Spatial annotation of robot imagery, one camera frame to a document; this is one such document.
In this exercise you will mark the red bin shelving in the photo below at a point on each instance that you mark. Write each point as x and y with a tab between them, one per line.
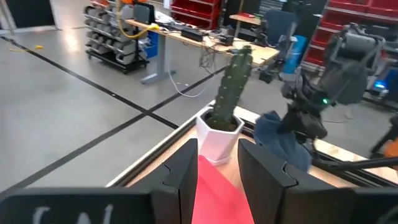
315	46
192	12

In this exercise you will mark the blue office chair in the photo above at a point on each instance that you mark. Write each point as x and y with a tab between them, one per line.
280	25

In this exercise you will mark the white hexagonal plant pot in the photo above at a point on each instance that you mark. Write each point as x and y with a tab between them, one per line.
214	143

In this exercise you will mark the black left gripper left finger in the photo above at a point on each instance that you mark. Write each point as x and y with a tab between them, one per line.
174	193

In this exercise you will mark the black monitor on desk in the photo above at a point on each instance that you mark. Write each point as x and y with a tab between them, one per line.
144	14

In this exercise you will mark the red tray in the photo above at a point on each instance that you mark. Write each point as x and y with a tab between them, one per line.
214	199

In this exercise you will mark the rack cart with grey bins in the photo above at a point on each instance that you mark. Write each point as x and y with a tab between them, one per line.
105	40

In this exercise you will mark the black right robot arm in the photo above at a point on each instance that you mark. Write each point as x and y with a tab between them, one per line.
351	68

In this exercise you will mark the black power strip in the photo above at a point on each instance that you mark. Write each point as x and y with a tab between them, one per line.
192	34

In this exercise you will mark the blue storage crate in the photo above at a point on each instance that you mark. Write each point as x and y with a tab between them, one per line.
152	46

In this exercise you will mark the blue plastic barrel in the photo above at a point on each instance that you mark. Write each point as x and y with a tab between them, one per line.
295	56

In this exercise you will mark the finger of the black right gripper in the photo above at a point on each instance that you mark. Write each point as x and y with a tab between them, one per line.
285	119
292	126

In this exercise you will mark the small wooden table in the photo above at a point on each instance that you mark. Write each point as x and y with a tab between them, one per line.
245	19

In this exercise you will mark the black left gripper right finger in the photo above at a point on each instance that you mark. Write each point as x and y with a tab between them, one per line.
273	196

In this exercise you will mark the green cactus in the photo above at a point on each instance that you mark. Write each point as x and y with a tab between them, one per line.
231	87

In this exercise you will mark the blue denim cap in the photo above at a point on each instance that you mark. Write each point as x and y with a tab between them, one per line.
280	149

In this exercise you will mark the desk with grey legs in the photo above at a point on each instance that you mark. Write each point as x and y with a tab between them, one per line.
264	54

